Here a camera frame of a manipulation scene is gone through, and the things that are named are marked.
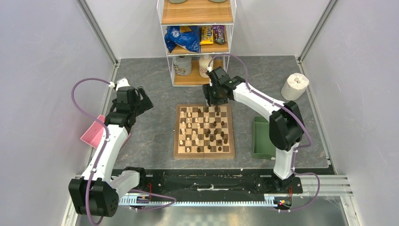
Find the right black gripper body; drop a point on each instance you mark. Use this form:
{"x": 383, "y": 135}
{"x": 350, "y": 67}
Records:
{"x": 215, "y": 96}

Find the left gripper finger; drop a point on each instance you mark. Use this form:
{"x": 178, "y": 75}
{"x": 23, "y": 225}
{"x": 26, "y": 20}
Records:
{"x": 145, "y": 102}
{"x": 138, "y": 109}

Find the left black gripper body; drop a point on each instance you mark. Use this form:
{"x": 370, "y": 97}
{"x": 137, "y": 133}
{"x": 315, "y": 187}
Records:
{"x": 115, "y": 101}

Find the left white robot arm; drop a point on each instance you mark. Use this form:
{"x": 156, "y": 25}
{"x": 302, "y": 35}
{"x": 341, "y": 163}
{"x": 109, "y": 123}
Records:
{"x": 95, "y": 192}

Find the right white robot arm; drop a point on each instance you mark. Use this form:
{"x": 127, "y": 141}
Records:
{"x": 285, "y": 120}

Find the wooden chess board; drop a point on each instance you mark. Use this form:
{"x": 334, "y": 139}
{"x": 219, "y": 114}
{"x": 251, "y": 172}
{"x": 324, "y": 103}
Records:
{"x": 204, "y": 135}

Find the cream bottle pink lettering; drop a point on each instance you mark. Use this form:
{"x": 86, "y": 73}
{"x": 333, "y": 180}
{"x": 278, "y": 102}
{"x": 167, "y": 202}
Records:
{"x": 203, "y": 65}

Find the pink tray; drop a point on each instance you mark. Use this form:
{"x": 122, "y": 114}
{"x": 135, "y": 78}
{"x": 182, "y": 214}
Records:
{"x": 93, "y": 132}

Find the grey bottle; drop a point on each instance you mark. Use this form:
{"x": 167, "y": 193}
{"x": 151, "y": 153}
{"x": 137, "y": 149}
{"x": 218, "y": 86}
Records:
{"x": 182, "y": 65}

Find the yellow candy bag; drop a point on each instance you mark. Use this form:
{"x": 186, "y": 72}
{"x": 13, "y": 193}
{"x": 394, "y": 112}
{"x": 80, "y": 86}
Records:
{"x": 207, "y": 35}

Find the brown candy bag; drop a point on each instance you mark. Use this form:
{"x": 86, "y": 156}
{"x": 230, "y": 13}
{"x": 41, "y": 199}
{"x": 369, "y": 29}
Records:
{"x": 219, "y": 36}

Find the blue snack bag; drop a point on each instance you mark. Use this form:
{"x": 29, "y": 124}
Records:
{"x": 187, "y": 37}

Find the green tray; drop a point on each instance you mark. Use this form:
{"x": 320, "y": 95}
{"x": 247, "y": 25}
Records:
{"x": 262, "y": 146}

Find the white paper towel roll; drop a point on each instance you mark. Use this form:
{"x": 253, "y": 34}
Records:
{"x": 295, "y": 85}

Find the white wire wooden shelf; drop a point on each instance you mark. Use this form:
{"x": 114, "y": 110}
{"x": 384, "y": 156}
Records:
{"x": 197, "y": 13}

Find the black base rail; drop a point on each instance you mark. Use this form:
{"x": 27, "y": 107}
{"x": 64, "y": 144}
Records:
{"x": 210, "y": 187}

